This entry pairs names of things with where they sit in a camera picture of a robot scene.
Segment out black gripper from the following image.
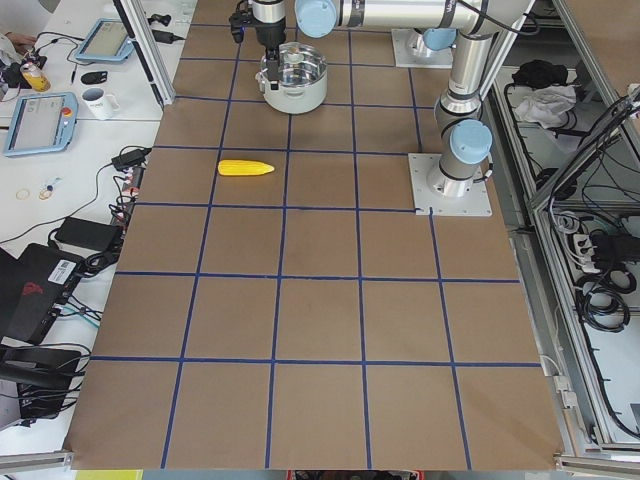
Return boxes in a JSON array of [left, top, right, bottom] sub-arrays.
[[253, 19, 285, 91]]

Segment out glass pot lid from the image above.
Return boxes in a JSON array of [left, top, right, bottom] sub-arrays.
[[256, 42, 327, 91]]

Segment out yellow corn cob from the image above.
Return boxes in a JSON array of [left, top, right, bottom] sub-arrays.
[[217, 159, 275, 177]]

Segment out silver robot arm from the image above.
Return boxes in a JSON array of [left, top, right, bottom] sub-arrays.
[[295, 1, 496, 198]]

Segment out pale green cooking pot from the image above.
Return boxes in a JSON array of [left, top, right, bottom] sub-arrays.
[[258, 68, 328, 114]]

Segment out far blue teach pendant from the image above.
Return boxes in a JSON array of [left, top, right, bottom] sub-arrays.
[[75, 18, 134, 63]]

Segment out blue teach pendant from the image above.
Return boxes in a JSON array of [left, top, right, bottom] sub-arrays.
[[75, 18, 134, 63], [3, 92, 78, 157]]

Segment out small black power adapter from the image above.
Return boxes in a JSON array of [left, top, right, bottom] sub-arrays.
[[111, 148, 152, 171]]

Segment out white mug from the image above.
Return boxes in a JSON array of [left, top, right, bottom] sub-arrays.
[[82, 87, 120, 120]]

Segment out near blue teach pendant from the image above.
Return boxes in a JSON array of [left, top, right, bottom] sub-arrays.
[[3, 92, 78, 157]]

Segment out black power adapter brick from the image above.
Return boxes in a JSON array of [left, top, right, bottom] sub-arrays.
[[54, 217, 123, 252]]

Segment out black cloth bundle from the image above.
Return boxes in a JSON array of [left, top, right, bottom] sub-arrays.
[[512, 59, 568, 89]]

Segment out white cloth bundle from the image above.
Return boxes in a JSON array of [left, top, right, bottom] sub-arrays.
[[514, 86, 577, 129]]

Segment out black laptop computer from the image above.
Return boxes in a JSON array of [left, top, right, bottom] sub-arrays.
[[1, 243, 85, 345]]

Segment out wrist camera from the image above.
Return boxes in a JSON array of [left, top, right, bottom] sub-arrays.
[[229, 7, 253, 44]]

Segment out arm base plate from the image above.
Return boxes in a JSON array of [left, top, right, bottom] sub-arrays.
[[391, 28, 457, 69], [408, 153, 492, 217]]

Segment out coiled black cables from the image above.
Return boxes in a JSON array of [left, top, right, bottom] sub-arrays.
[[573, 269, 632, 331]]

